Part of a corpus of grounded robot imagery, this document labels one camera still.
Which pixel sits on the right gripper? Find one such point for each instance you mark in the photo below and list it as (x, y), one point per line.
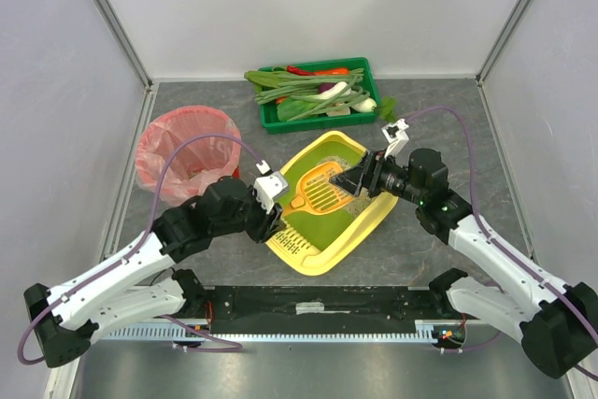
(370, 174)

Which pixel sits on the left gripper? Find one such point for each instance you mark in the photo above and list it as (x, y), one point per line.
(266, 226)

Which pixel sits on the orange litter scoop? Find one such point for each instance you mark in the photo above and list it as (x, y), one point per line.
(315, 195)

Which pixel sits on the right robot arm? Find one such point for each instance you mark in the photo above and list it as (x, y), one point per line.
(554, 322)

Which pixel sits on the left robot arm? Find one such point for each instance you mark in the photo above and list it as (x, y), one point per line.
(68, 318)

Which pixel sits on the cat litter pile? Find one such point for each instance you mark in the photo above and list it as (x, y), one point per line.
(360, 205)

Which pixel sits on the yellow green litter box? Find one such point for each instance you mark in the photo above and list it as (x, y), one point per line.
(312, 245)

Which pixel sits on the red mesh trash bin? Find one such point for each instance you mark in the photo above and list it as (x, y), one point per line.
(187, 156)

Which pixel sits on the white radish with leaves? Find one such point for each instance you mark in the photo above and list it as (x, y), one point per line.
(385, 109)

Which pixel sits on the green long beans bunch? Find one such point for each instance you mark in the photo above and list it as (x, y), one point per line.
(296, 110)

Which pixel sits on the green plastic crate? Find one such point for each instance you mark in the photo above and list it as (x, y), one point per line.
(274, 126)

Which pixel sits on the white scallion stalk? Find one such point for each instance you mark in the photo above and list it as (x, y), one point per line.
(339, 90)

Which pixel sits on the purple onion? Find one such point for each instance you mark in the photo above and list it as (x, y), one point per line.
(324, 87)

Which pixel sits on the orange carrot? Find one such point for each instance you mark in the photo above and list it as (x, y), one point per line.
(339, 71)

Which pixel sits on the red chili pepper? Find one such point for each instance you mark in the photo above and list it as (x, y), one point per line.
(298, 71)

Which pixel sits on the green leafy vegetable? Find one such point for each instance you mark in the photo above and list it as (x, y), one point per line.
(268, 79)

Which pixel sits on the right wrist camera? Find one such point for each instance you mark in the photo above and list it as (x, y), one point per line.
(396, 136)

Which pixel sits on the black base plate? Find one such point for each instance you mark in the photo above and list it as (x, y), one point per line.
(225, 303)

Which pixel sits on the grey slotted cable duct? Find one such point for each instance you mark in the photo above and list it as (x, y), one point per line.
(417, 332)

